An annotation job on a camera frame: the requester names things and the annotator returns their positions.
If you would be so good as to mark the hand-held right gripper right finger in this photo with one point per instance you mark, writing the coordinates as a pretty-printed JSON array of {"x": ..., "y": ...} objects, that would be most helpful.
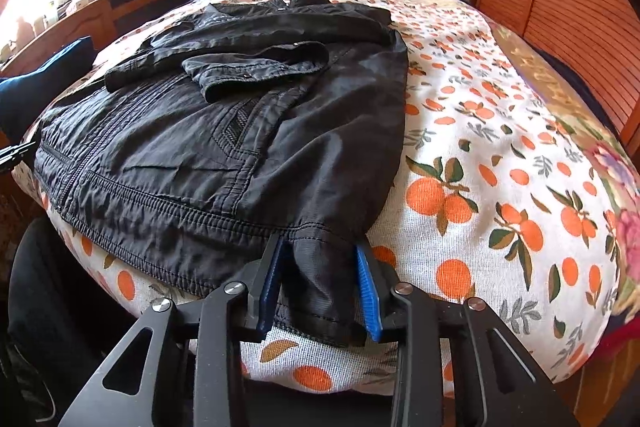
[{"x": 367, "y": 292}]

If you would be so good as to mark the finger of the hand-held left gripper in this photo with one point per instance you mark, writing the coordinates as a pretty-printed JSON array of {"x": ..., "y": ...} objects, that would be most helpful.
[{"x": 17, "y": 155}]

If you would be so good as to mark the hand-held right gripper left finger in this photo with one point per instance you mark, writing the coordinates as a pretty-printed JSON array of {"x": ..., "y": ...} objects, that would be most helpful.
[{"x": 272, "y": 292}]

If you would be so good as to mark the black jacket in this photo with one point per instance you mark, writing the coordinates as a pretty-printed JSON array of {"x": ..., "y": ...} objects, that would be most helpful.
[{"x": 225, "y": 147}]

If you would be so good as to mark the blue folded garment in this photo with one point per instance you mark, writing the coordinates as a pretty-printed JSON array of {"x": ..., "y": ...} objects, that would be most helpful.
[{"x": 42, "y": 82}]

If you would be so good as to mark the person's black trouser leg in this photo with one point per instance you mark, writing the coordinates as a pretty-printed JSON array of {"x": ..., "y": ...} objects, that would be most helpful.
[{"x": 65, "y": 307}]

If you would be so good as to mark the wooden desk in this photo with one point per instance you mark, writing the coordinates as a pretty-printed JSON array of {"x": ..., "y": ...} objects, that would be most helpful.
[{"x": 125, "y": 2}]

